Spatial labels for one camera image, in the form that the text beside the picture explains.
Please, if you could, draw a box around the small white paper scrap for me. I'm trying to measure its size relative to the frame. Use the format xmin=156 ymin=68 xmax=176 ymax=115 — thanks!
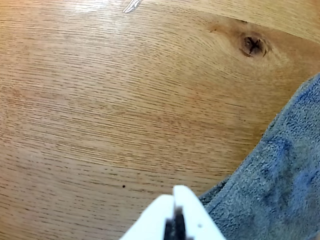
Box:
xmin=123 ymin=0 xmax=144 ymax=14

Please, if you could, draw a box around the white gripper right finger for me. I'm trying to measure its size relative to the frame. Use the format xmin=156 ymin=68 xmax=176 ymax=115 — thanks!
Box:
xmin=173 ymin=184 xmax=227 ymax=240

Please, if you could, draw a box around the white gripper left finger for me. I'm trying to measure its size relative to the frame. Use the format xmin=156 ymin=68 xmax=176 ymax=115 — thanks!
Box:
xmin=119 ymin=194 xmax=176 ymax=240

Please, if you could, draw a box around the grey-blue microfibre cloth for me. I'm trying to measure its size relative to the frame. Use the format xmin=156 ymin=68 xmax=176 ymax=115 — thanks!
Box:
xmin=198 ymin=73 xmax=320 ymax=240

